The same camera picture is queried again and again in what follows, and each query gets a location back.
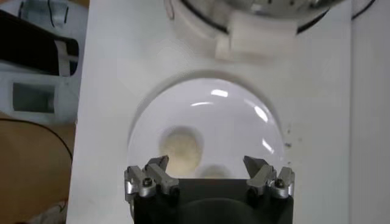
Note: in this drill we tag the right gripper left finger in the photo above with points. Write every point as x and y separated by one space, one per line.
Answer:
152 182

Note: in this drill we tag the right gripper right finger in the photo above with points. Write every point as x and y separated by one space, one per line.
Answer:
268 179

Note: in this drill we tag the white steamed baozi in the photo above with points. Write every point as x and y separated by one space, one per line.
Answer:
182 149

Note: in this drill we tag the white black robot base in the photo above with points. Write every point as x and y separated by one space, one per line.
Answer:
30 100

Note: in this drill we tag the perforated steel steamer basket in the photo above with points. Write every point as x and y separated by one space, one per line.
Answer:
289 3

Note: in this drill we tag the round white plate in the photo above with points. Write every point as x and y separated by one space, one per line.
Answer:
213 121

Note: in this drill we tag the white electric cooker base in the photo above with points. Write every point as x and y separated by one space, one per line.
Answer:
259 36

